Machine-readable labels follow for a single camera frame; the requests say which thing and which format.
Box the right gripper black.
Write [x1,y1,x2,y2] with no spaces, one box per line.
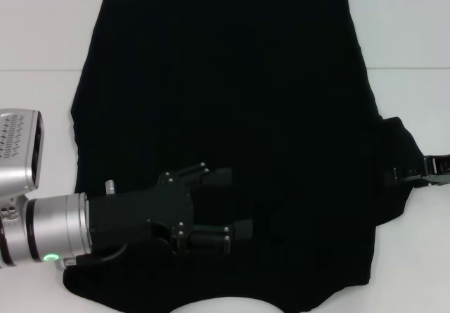
[391,153,450,188]

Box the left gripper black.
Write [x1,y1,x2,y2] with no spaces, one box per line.
[86,162,255,256]

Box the black t-shirt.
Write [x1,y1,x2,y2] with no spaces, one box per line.
[61,0,428,313]

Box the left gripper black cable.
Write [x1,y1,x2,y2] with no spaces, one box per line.
[52,241,128,268]

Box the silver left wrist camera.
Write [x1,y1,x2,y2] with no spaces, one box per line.
[0,108,45,223]

